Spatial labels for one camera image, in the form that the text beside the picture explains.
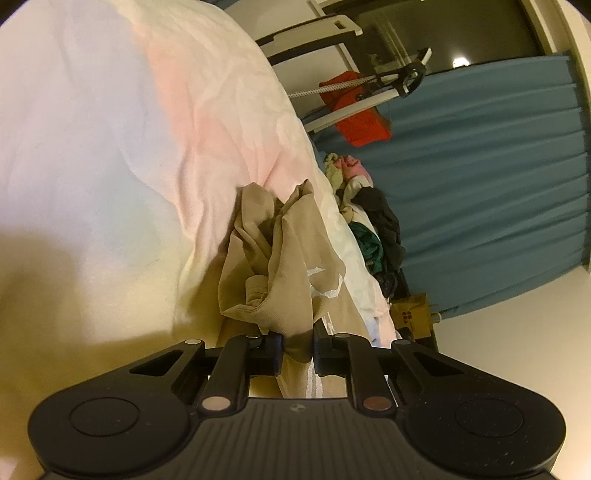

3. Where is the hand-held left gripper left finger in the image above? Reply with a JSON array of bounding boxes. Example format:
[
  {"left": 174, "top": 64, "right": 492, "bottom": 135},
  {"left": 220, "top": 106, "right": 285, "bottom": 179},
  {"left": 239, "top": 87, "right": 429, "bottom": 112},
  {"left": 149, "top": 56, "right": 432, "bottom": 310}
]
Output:
[{"left": 124, "top": 333, "right": 283, "bottom": 414}]

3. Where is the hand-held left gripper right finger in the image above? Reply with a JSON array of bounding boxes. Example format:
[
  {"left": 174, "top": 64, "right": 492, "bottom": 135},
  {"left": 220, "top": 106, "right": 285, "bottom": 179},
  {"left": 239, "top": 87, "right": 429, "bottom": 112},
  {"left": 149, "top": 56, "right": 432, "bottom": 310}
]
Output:
[{"left": 312, "top": 322, "right": 468, "bottom": 414}]

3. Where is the tan t-shirt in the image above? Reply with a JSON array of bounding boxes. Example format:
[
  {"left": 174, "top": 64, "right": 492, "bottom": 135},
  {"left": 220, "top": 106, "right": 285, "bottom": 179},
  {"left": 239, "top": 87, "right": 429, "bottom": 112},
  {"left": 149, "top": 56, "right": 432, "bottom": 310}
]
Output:
[{"left": 217, "top": 180, "right": 371, "bottom": 400}]

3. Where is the green garment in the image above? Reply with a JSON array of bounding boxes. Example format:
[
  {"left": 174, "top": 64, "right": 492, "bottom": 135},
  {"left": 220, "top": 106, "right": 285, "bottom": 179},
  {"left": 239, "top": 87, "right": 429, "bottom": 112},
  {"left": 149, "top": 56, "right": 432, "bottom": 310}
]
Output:
[{"left": 348, "top": 222, "right": 385, "bottom": 274}]

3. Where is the black garment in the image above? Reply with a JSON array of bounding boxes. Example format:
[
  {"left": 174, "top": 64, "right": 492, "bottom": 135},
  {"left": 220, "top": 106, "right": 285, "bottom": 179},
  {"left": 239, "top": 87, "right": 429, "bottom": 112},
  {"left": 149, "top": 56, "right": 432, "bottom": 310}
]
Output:
[{"left": 353, "top": 187, "right": 408, "bottom": 297}]

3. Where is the white cloth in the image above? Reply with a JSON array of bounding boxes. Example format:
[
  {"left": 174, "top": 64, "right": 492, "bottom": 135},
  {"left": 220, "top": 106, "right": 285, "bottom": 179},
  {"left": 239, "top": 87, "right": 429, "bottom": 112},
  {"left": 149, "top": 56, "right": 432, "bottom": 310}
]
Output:
[{"left": 339, "top": 178, "right": 371, "bottom": 219}]

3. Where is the pale yellow cloth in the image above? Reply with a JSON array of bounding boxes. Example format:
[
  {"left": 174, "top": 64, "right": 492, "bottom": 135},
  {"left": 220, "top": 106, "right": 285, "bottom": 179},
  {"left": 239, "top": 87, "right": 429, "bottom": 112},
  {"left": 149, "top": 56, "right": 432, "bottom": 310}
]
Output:
[{"left": 323, "top": 152, "right": 343, "bottom": 186}]

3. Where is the pink cloth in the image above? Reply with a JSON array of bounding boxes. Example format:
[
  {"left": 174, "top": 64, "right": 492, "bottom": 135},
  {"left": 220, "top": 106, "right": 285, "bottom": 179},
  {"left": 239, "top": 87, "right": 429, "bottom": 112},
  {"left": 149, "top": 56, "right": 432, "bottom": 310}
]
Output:
[{"left": 335, "top": 156, "right": 371, "bottom": 182}]

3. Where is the blue curtain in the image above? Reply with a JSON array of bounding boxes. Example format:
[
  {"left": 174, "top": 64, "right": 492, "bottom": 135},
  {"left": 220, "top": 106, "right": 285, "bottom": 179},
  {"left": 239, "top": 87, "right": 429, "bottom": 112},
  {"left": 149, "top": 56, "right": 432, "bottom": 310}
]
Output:
[{"left": 314, "top": 55, "right": 591, "bottom": 320}]

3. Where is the red cloth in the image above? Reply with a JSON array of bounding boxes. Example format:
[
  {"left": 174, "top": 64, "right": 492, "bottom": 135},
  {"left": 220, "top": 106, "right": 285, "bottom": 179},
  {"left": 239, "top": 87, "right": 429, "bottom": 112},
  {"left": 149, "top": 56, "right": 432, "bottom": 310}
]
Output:
[{"left": 320, "top": 70, "right": 393, "bottom": 148}]

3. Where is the pastel duvet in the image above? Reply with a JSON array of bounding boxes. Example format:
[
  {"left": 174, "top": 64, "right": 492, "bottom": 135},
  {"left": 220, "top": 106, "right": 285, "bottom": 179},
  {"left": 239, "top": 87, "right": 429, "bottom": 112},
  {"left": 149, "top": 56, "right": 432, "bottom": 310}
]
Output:
[{"left": 0, "top": 0, "right": 399, "bottom": 462}]

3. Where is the garment steamer stand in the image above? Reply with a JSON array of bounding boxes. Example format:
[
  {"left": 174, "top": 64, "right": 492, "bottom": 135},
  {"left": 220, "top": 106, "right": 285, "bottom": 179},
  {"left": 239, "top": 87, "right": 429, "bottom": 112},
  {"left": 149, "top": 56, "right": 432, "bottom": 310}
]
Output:
[{"left": 286, "top": 46, "right": 435, "bottom": 136}]

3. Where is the dark window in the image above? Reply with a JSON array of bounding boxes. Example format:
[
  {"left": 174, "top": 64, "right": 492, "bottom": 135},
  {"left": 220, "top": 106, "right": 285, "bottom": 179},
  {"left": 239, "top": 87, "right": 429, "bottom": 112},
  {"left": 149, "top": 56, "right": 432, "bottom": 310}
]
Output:
[{"left": 344, "top": 0, "right": 555, "bottom": 77}]

